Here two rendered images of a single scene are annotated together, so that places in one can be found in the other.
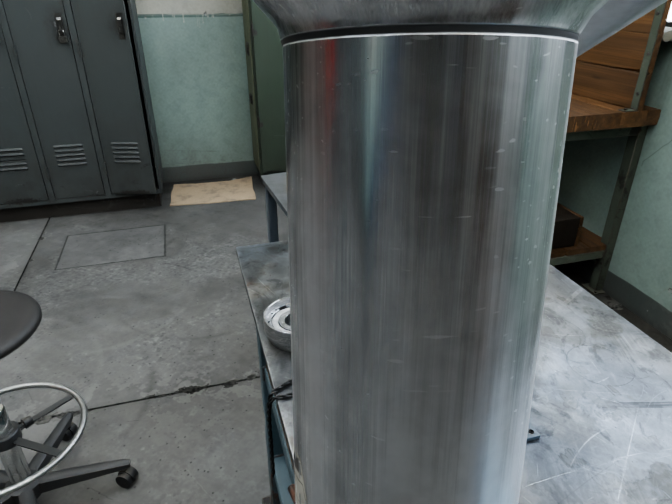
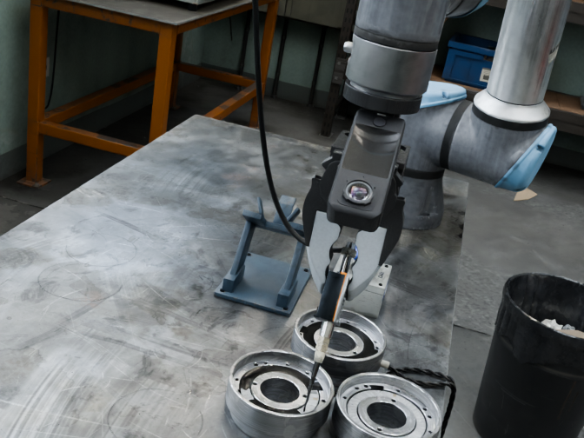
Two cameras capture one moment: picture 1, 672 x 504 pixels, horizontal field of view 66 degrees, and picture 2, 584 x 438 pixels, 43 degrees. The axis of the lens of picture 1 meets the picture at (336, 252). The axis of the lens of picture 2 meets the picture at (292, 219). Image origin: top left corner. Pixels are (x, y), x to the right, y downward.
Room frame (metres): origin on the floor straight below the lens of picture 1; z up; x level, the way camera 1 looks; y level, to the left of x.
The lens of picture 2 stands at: (1.26, 0.21, 1.28)
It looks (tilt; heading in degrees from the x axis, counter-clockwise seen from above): 24 degrees down; 207
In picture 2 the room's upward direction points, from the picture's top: 11 degrees clockwise
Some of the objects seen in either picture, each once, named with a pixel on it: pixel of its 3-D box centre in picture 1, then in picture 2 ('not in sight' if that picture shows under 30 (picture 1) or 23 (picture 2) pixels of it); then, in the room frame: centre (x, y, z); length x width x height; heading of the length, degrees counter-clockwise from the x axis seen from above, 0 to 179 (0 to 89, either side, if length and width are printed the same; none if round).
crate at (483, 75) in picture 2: not in sight; (493, 65); (-2.94, -0.84, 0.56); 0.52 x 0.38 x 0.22; 103
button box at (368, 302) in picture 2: not in sight; (360, 281); (0.44, -0.08, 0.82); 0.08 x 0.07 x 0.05; 16
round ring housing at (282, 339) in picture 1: (297, 323); (384, 421); (0.68, 0.06, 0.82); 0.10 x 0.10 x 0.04
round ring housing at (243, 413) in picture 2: not in sight; (278, 396); (0.72, -0.04, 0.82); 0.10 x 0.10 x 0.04
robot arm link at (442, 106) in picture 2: not in sight; (425, 122); (0.11, -0.16, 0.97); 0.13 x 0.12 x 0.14; 90
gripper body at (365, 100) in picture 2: not in sight; (370, 148); (0.64, -0.03, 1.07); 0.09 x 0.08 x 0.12; 17
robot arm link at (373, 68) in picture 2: not in sight; (386, 65); (0.65, -0.03, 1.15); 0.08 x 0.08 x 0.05
